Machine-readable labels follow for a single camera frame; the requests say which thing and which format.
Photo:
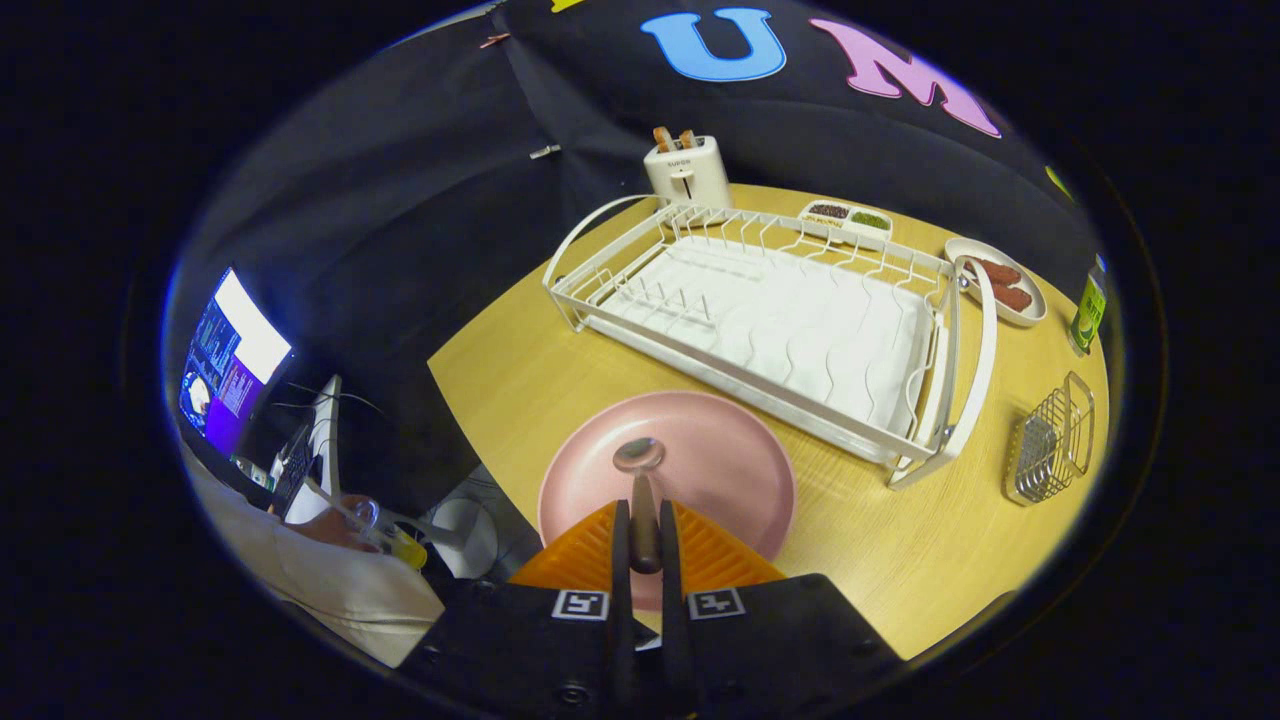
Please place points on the white keyboard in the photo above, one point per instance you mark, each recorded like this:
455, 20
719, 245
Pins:
322, 430

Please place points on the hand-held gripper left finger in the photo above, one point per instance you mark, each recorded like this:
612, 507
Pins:
520, 640

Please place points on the red sausage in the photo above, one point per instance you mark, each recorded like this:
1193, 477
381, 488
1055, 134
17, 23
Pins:
1012, 297
1000, 272

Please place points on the person's white clothing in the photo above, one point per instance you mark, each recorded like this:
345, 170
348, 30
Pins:
340, 600

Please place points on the white round base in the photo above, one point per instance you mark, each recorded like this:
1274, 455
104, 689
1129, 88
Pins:
465, 535

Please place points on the pink plate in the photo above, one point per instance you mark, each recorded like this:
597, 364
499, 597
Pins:
720, 450

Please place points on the pink clip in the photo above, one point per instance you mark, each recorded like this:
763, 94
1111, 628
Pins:
493, 40

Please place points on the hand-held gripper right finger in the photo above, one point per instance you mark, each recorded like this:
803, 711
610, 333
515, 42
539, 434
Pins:
780, 640

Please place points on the yellow small object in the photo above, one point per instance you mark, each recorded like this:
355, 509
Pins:
408, 550

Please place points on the black backdrop cloth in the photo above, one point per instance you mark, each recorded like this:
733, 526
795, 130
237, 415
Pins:
400, 200

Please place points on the computer monitor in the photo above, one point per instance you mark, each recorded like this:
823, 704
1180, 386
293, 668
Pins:
235, 350

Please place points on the beige oval plate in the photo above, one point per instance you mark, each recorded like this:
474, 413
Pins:
965, 250

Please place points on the green drink bottle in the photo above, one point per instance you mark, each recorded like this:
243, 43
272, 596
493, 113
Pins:
1088, 310

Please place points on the white toaster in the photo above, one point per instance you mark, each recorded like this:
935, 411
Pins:
688, 175

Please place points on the silver clip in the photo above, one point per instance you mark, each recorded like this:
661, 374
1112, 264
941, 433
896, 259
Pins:
545, 151

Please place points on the white divided seasoning dish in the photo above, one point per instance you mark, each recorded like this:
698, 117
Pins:
845, 215

